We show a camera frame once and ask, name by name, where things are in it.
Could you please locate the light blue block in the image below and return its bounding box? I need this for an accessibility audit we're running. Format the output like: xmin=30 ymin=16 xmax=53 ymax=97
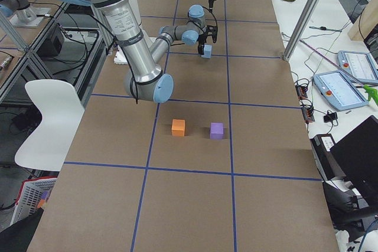
xmin=201 ymin=44 xmax=212 ymax=59

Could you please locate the orange block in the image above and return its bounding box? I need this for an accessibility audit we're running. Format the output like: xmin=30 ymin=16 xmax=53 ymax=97
xmin=171 ymin=119 xmax=185 ymax=137

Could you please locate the purple block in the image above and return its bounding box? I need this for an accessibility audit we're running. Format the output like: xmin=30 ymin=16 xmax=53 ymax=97
xmin=210 ymin=122 xmax=224 ymax=140

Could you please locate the orange electronics board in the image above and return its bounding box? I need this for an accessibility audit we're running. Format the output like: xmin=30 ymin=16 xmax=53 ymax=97
xmin=295 ymin=85 xmax=308 ymax=100

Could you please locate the near teach pendant tablet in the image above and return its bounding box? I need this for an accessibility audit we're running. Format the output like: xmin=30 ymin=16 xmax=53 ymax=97
xmin=313 ymin=71 xmax=368 ymax=111

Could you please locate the teach pendant tablet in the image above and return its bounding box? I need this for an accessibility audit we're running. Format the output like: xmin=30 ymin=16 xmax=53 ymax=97
xmin=337 ymin=51 xmax=377 ymax=84
xmin=313 ymin=71 xmax=368 ymax=111

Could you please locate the white chair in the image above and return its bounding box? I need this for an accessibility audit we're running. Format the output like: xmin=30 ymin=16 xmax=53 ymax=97
xmin=15 ymin=79 xmax=84 ymax=172

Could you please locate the far teach pendant tablet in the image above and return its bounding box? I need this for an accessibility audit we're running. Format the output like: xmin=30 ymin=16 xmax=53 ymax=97
xmin=337 ymin=51 xmax=377 ymax=84

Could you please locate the white perforated basket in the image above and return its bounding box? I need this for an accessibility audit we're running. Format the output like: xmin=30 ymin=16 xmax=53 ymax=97
xmin=10 ymin=176 xmax=57 ymax=225

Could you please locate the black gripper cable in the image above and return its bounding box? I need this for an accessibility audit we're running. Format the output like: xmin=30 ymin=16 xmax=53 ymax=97
xmin=205 ymin=6 xmax=219 ymax=28

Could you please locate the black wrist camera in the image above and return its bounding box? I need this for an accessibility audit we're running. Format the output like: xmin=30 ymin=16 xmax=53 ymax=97
xmin=206 ymin=25 xmax=219 ymax=44

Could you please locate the aluminium frame post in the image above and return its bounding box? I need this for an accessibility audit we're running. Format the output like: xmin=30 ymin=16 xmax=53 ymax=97
xmin=283 ymin=0 xmax=319 ymax=61

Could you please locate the green handled grabber stick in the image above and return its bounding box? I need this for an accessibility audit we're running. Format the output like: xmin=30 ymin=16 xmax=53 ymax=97
xmin=299 ymin=40 xmax=377 ymax=104

